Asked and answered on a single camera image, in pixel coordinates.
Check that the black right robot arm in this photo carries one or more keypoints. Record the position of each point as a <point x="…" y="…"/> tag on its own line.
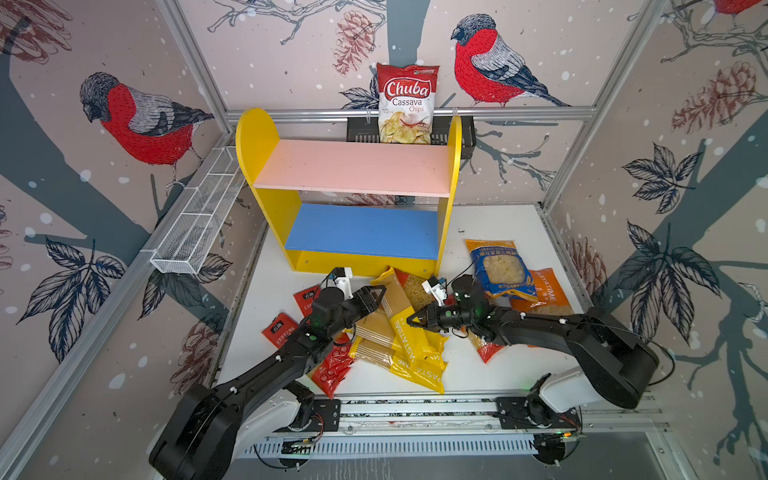
<point x="613" y="363"/>

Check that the blue orecchiette pasta bag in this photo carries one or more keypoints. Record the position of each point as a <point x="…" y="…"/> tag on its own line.
<point x="501" y="270"/>

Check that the yellow wooden shelf unit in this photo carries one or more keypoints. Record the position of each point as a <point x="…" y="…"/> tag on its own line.
<point x="315" y="238"/>

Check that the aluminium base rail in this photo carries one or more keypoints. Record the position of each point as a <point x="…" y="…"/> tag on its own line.
<point x="363" y="427"/>

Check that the white wire wall basket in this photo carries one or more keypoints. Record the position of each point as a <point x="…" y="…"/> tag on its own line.
<point x="194" y="232"/>

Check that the red spaghetti pack inner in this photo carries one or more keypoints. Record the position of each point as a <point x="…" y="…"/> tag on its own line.
<point x="305" y="299"/>

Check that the red spaghetti pack outer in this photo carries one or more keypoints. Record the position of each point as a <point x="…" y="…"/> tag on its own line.
<point x="278" y="331"/>

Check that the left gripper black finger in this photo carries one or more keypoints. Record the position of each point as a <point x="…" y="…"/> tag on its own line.
<point x="372" y="296"/>
<point x="350" y="323"/>

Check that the red fusilli bag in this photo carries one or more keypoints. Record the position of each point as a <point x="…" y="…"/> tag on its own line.
<point x="414" y="290"/>
<point x="485" y="350"/>

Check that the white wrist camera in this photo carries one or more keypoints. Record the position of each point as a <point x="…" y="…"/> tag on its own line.
<point x="341" y="277"/>
<point x="436" y="289"/>

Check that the red fusilli bag left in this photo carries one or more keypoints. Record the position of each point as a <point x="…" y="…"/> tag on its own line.
<point x="414" y="290"/>

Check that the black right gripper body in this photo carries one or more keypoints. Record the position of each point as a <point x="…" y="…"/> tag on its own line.
<point x="452" y="318"/>

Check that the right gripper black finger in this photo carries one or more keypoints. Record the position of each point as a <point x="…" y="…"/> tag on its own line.
<point x="436" y="308"/>
<point x="420" y="321"/>

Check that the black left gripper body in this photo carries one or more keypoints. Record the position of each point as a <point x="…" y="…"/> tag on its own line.
<point x="350" y="308"/>

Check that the orange pasta bag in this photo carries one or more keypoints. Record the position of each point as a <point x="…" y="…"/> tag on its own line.
<point x="550" y="297"/>

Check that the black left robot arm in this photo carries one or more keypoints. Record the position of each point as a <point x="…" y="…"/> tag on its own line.
<point x="200" y="438"/>

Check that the red fusilli bag right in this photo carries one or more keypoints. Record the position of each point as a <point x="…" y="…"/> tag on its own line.
<point x="485" y="350"/>

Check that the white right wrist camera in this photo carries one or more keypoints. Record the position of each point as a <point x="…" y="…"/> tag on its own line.
<point x="436" y="289"/>

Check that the red spaghetti pack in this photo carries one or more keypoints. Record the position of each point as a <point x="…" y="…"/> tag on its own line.
<point x="305" y="299"/>
<point x="278" y="331"/>

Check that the yellow spaghetti pack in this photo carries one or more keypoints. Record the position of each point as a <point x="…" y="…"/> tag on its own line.
<point x="421" y="373"/>
<point x="417" y="345"/>
<point x="376" y="327"/>

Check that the Chuba cassava chips bag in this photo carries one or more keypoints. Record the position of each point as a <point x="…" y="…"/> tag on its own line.
<point x="406" y="103"/>

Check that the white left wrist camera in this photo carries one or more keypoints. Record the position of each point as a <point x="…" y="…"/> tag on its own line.
<point x="341" y="277"/>

